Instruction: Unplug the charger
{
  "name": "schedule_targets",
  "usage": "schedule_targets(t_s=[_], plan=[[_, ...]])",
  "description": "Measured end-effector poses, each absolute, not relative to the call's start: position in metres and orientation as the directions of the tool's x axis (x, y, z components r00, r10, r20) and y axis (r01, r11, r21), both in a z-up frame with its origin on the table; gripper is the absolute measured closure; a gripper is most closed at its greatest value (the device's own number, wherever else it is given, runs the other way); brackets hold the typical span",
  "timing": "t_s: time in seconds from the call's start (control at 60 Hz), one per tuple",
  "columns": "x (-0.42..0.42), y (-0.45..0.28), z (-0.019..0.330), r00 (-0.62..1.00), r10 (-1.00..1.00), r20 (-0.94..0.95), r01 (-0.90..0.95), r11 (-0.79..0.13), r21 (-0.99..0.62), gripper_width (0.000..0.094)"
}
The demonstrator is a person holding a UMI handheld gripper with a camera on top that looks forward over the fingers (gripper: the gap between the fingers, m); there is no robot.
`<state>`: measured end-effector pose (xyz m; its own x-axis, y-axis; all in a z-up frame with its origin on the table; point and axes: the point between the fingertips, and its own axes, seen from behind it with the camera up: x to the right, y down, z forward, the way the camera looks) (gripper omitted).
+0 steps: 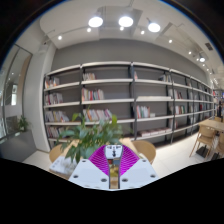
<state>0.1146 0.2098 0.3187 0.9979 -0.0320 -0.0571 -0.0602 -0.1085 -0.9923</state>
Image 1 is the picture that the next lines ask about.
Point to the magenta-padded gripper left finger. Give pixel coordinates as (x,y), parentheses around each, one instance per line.
(86,173)

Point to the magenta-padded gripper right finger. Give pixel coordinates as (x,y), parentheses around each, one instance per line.
(140,173)

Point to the tan rounded wooden chair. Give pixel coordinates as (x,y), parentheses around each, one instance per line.
(56,154)
(146,150)

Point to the green potted plant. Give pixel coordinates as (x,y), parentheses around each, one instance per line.
(90,136)

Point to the light wooden slatted chair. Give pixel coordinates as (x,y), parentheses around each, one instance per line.
(205,133)
(220,141)

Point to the small green floor plant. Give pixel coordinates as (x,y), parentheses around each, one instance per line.
(22,123)

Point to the grey shelf unit with books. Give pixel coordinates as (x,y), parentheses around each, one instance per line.
(106,90)

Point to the light wooden side table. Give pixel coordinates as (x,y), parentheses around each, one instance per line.
(213,124)

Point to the ceiling lights group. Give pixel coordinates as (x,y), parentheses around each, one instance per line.
(125,21)

